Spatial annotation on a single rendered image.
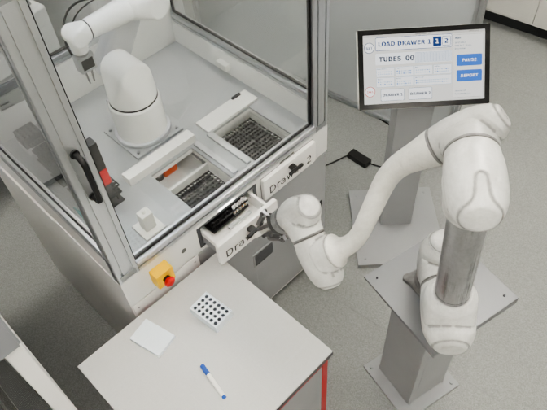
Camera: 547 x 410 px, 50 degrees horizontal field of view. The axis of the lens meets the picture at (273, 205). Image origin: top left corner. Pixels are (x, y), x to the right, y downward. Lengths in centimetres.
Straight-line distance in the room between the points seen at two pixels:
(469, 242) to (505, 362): 150
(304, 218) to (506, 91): 269
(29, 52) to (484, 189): 101
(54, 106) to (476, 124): 98
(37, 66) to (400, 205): 211
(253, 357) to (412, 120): 126
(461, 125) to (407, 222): 181
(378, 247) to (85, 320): 153
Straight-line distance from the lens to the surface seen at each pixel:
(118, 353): 211
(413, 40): 248
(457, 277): 165
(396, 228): 321
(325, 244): 170
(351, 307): 297
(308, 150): 234
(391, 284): 214
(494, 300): 216
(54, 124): 151
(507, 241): 334
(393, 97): 246
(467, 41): 253
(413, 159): 154
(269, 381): 198
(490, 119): 146
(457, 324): 181
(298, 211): 168
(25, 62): 141
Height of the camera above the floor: 258
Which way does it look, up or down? 51 degrees down
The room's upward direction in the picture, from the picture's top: 5 degrees counter-clockwise
